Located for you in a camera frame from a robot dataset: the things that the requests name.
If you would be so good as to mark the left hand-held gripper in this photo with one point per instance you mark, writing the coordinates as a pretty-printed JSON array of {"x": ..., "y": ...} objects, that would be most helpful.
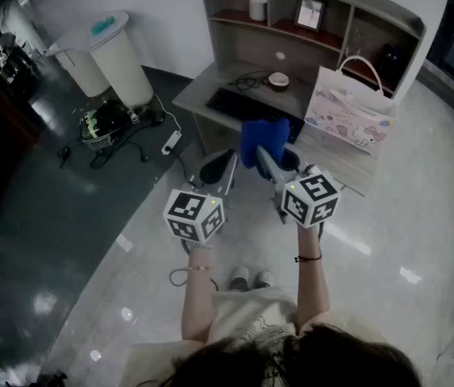
[{"x": 194, "y": 216}]

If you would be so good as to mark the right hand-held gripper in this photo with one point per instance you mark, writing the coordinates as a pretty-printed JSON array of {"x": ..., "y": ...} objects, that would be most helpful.
[{"x": 311, "y": 200}]

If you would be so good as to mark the blue cloth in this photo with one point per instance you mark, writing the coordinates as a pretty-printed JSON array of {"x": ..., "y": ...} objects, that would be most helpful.
[{"x": 259, "y": 135}]

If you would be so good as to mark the black keyboard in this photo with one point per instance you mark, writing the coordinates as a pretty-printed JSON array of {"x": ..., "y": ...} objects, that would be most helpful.
[{"x": 230, "y": 105}]

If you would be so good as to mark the person's left forearm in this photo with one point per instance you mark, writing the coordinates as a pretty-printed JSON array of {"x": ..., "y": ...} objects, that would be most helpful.
[{"x": 198, "y": 296}]

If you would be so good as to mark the person's right forearm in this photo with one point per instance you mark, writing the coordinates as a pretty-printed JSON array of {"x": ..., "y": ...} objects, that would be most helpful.
[{"x": 311, "y": 288}]

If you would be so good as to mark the white power strip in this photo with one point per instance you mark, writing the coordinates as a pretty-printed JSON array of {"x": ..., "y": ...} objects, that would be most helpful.
[{"x": 171, "y": 142}]

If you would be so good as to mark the pink patterned tote bag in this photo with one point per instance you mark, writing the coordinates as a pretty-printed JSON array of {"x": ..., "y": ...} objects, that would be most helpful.
[{"x": 331, "y": 107}]

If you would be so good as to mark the white and brown bowl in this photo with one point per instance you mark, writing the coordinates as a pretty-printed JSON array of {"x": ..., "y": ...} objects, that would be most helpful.
[{"x": 278, "y": 81}]

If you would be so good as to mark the black tagged device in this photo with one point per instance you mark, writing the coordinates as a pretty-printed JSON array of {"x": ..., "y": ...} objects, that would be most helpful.
[{"x": 148, "y": 116}]

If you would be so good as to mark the person's left shoe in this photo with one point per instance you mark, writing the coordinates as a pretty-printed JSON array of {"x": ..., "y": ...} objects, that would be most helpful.
[{"x": 239, "y": 277}]

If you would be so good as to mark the person's shoe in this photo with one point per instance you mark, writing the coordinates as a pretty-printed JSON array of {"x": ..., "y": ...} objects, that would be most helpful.
[
  {"x": 239, "y": 277},
  {"x": 263, "y": 278}
]

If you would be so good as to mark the grey wooden desk with shelves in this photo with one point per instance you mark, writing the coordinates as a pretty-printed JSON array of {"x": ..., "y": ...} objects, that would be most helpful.
[{"x": 251, "y": 51}]

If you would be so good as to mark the person's right shoe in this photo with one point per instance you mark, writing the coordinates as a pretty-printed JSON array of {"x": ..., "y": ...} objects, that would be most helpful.
[{"x": 263, "y": 278}]

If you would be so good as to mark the black and green helmet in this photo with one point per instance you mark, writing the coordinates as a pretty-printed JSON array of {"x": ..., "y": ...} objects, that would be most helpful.
[{"x": 97, "y": 127}]

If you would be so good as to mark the white cylindrical air purifier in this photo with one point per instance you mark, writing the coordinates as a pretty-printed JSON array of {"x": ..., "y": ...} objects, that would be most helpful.
[{"x": 122, "y": 71}]

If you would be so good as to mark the person's white printed shirt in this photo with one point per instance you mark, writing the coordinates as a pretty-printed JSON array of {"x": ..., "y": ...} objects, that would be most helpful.
[{"x": 251, "y": 313}]

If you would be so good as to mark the black object on shelf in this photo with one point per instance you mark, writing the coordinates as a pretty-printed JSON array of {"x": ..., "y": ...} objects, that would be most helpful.
[{"x": 391, "y": 57}]

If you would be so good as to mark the white cylinder cup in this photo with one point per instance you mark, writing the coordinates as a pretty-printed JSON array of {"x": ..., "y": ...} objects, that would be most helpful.
[{"x": 258, "y": 9}]

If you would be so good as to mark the black picture frame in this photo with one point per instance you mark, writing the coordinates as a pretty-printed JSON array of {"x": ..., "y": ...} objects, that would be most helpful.
[{"x": 309, "y": 13}]

